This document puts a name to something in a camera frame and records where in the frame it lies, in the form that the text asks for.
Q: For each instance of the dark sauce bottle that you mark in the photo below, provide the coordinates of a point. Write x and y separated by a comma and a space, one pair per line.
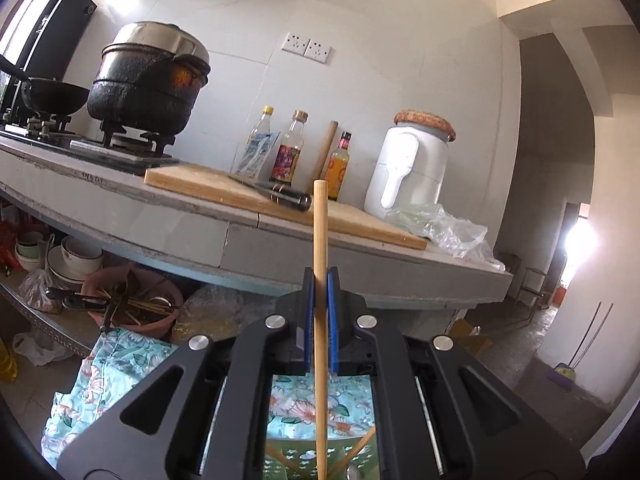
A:
289, 155

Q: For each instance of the green star-cutout utensil holder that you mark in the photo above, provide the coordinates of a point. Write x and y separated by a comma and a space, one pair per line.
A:
300, 452

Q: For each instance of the yellow plastic bag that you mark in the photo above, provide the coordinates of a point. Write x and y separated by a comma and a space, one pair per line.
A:
225, 310

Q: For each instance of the white plastic bag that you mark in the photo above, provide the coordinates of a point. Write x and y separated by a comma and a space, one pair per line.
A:
40, 350

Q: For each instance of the grey concrete kitchen counter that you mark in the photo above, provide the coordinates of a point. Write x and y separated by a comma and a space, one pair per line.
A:
150, 225

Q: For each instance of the gas stove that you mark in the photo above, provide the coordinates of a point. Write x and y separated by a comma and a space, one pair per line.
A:
100, 152

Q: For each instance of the metal frame stool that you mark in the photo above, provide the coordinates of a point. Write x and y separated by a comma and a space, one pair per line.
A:
532, 280

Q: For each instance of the white wall socket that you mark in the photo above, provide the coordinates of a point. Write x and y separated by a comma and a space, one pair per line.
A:
306, 47

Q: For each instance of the orange sauce bottle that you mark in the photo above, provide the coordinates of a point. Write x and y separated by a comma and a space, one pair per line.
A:
337, 170

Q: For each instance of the white kitchen appliance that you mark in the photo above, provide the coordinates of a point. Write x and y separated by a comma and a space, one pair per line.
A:
405, 175

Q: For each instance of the blue floral blanket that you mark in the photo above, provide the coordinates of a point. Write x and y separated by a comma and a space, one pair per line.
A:
115, 360

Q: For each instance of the black cooking pot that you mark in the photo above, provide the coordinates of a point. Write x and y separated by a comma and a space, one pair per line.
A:
145, 85

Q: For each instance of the purple dustpan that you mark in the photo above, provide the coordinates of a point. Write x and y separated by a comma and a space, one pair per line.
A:
562, 375

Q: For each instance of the red gas cylinder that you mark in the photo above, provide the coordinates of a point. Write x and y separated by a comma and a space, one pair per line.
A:
560, 296

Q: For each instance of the wooden rolling pin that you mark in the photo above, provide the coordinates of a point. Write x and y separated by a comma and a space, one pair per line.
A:
325, 155

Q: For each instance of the pink plastic basin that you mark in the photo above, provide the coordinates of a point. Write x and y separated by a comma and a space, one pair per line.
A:
100, 280

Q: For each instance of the window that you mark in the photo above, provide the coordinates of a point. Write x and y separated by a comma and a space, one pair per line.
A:
25, 5

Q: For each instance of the clear yellow-cap bottle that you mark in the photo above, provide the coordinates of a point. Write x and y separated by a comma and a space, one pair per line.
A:
257, 150

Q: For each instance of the long wooden chopstick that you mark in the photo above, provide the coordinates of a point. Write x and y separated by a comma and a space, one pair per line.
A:
320, 240

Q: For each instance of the stack of white bowls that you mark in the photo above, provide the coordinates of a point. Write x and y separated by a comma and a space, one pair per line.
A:
75, 260

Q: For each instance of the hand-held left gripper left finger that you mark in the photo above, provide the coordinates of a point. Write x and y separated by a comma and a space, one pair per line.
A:
309, 320

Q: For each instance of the black wok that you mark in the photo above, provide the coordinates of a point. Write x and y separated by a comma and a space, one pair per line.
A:
55, 97

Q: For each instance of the wooden cutting board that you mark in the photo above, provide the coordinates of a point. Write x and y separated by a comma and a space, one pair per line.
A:
210, 185

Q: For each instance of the woven round pot mat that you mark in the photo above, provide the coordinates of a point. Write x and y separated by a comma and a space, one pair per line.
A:
425, 119

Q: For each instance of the pink plastic bag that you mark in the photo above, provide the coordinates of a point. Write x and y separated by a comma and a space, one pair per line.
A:
37, 292

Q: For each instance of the clear plastic bag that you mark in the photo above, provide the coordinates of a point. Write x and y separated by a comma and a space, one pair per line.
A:
445, 232

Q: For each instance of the brown cardboard box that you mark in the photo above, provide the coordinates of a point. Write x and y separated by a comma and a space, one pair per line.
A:
467, 335

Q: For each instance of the thin metal rod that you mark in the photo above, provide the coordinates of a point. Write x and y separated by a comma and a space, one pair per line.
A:
589, 332
599, 332

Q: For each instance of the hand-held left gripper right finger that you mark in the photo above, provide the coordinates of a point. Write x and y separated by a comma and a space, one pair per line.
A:
333, 330

